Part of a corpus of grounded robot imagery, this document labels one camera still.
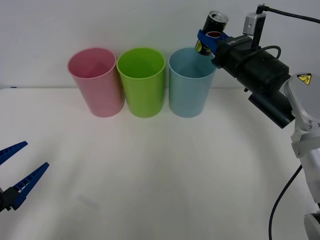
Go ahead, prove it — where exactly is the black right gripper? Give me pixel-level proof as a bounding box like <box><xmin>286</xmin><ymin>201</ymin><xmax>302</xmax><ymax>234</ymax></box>
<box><xmin>196</xmin><ymin>29</ymin><xmax>254</xmax><ymax>77</ymax></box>

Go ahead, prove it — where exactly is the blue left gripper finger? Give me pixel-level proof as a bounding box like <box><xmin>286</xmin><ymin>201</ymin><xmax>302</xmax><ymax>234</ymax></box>
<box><xmin>0</xmin><ymin>140</ymin><xmax>29</xmax><ymax>166</ymax></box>
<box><xmin>0</xmin><ymin>162</ymin><xmax>50</xmax><ymax>213</ymax></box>

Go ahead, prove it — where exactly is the black drink can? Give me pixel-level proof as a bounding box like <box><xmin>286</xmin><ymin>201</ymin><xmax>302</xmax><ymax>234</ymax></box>
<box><xmin>194</xmin><ymin>10</ymin><xmax>230</xmax><ymax>57</ymax></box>

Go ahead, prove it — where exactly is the pale blue plastic waste bin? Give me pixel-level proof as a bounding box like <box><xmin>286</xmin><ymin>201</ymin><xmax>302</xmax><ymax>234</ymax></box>
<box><xmin>167</xmin><ymin>47</ymin><xmax>218</xmax><ymax>119</ymax></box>

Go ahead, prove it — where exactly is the yellow-green plastic waste bin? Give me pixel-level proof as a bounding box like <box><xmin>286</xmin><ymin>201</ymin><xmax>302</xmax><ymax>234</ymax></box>
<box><xmin>115</xmin><ymin>47</ymin><xmax>166</xmax><ymax>119</ymax></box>

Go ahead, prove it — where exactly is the pink plastic waste bin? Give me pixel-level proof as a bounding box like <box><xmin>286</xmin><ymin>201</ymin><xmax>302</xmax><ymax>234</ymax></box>
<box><xmin>66</xmin><ymin>47</ymin><xmax>125</xmax><ymax>119</ymax></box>

